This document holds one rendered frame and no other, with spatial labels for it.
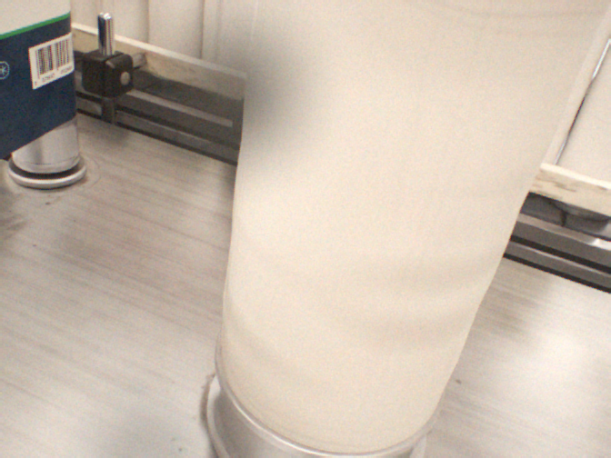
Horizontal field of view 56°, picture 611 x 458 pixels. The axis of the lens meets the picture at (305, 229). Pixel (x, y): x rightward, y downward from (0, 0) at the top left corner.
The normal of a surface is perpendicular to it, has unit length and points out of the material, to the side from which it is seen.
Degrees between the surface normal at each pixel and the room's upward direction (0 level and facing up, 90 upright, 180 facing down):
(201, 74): 90
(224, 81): 90
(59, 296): 0
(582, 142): 90
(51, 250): 0
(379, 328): 93
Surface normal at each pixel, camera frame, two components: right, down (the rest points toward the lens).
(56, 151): 0.66, 0.50
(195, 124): -0.37, 0.48
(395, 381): 0.25, 0.55
